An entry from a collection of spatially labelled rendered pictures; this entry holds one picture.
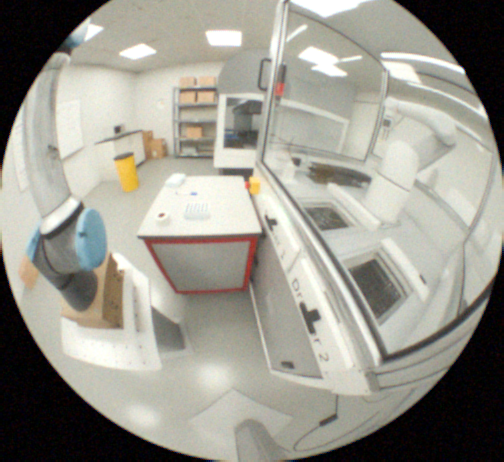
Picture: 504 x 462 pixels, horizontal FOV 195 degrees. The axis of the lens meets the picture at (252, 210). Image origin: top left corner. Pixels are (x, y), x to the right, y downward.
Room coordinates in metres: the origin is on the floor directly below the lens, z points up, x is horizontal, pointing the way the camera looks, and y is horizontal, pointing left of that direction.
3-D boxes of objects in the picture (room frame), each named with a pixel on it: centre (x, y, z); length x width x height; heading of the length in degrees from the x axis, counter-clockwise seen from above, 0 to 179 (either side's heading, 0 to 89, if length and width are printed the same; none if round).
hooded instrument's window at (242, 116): (2.13, 0.05, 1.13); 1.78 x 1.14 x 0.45; 16
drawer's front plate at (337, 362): (0.09, -0.18, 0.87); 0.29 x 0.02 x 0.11; 16
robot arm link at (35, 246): (-0.01, 0.45, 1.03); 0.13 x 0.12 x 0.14; 123
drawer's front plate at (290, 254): (0.39, -0.10, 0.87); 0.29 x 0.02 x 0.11; 16
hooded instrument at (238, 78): (2.15, 0.03, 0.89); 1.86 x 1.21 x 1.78; 16
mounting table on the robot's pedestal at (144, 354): (-0.02, 0.47, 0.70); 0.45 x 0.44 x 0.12; 120
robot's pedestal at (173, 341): (-0.01, 0.45, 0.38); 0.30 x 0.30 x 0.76; 30
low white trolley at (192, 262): (0.70, 0.30, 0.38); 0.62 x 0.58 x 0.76; 16
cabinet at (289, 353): (0.48, -0.57, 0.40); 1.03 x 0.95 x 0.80; 16
